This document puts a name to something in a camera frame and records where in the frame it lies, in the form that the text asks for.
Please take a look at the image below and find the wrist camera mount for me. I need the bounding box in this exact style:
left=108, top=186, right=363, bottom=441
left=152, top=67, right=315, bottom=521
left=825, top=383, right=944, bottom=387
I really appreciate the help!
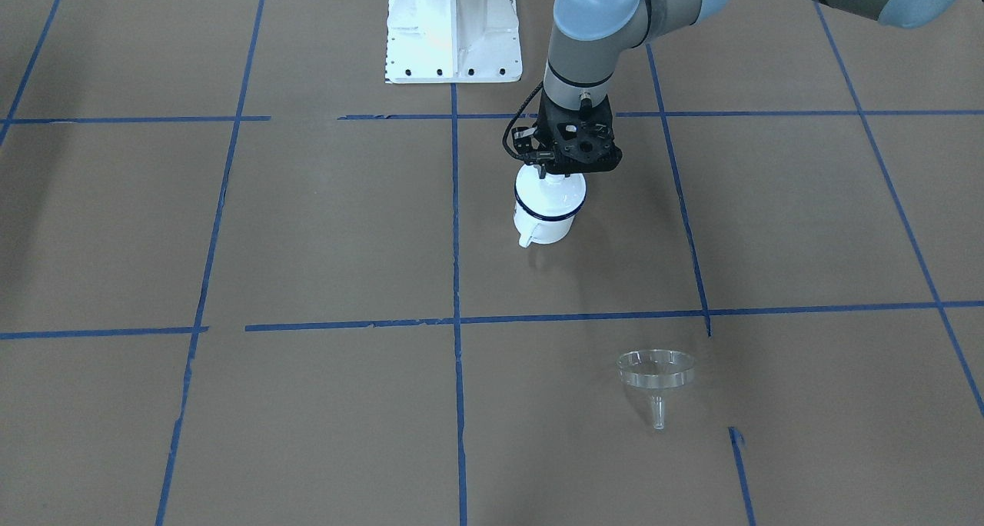
left=540, top=98, right=623, bottom=175

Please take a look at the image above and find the white enamel cup lid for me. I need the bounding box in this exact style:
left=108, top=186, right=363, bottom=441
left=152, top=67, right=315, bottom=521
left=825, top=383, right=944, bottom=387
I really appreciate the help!
left=514, top=165, right=587, bottom=222

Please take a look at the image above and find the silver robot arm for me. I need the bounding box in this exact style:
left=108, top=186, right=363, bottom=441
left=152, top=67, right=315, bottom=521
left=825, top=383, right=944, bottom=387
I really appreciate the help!
left=503, top=0, right=956, bottom=179

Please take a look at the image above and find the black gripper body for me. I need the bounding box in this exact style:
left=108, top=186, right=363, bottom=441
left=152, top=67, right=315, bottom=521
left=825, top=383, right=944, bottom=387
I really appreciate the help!
left=509, top=95, right=573, bottom=175

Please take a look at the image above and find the white camera mast base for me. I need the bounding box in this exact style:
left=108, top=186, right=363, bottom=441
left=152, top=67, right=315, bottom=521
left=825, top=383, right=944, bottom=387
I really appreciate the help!
left=384, top=0, right=524, bottom=85

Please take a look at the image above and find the white enamel cup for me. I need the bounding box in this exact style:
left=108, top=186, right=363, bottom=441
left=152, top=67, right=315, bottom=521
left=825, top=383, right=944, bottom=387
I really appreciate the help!
left=514, top=197, right=586, bottom=247

